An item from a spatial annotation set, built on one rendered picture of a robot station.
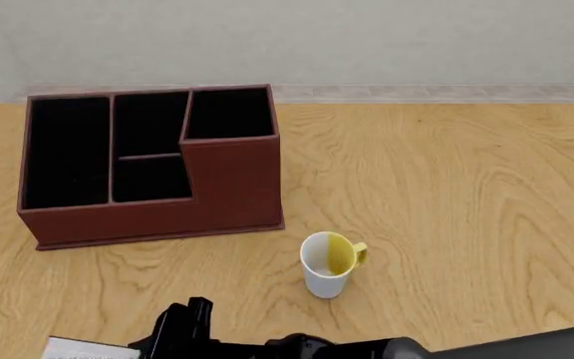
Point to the red-brown desk caddy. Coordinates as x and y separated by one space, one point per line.
237 179

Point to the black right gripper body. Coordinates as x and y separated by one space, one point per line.
187 329

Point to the white book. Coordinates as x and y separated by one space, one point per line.
84 348

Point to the grey and black right robot arm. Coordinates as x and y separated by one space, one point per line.
491 346

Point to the white and yellow mug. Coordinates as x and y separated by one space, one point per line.
323 281

